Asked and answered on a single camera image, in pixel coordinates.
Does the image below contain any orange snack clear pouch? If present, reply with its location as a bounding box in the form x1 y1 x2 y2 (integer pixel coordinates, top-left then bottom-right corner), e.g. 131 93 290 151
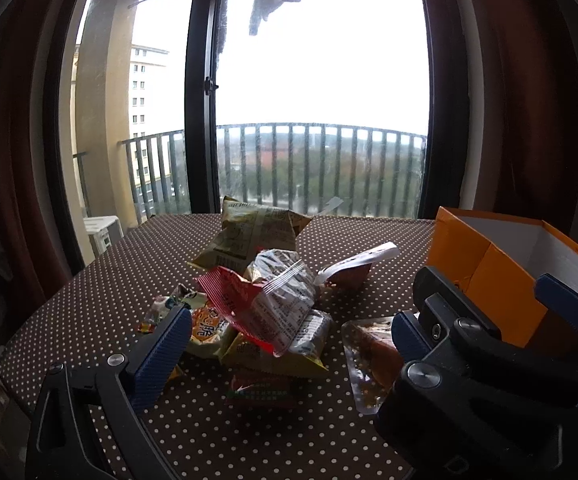
341 316 404 416

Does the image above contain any orange printed snack packet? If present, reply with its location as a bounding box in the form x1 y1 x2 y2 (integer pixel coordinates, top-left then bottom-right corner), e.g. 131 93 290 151
186 306 238 359

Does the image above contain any small colourful candy packet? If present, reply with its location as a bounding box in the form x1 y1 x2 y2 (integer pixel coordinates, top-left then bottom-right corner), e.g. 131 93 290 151
137 284 206 334

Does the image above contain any yellow snack packet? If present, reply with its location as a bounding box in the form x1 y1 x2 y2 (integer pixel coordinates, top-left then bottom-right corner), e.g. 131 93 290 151
220 310 333 378

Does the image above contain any red clear corn snack pack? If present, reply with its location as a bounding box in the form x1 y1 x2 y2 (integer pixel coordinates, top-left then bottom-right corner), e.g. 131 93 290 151
315 242 400 292

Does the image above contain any red clear cookie snack bag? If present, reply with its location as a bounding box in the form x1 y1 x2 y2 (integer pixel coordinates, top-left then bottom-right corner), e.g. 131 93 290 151
198 249 317 356

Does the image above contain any yellow honey butter chip bag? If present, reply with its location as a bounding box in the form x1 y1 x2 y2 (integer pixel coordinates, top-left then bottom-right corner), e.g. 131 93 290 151
189 196 312 274

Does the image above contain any orange cardboard box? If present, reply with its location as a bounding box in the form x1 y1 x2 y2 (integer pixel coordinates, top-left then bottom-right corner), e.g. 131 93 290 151
426 207 578 352

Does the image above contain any white air conditioner unit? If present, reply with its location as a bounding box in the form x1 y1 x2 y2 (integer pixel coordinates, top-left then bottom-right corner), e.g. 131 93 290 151
84 216 124 257

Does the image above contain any dark red curtain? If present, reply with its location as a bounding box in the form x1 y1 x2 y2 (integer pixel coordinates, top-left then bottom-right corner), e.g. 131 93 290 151
413 0 578 241

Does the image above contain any balcony metal railing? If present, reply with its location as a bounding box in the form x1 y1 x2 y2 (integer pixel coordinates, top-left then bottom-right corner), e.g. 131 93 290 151
118 122 428 222

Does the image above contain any black window frame post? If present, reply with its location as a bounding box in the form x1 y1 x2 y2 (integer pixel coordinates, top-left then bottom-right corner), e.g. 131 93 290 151
185 0 222 214

